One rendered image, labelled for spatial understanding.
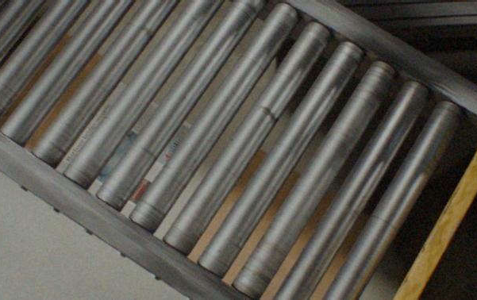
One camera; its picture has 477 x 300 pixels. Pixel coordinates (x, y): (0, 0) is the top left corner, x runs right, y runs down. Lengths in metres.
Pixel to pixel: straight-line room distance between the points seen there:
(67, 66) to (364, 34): 0.50
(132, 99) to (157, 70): 0.06
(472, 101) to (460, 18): 0.75
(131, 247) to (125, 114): 0.22
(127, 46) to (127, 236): 0.32
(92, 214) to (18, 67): 0.28
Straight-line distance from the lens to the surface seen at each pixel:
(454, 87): 1.17
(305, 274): 1.05
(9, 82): 1.17
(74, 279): 1.89
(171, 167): 1.08
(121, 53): 1.15
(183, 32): 1.15
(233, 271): 1.85
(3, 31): 1.21
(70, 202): 1.09
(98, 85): 1.13
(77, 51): 1.16
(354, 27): 1.17
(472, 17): 1.92
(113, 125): 1.10
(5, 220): 1.96
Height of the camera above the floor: 1.84
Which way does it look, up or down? 75 degrees down
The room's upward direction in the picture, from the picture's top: 4 degrees clockwise
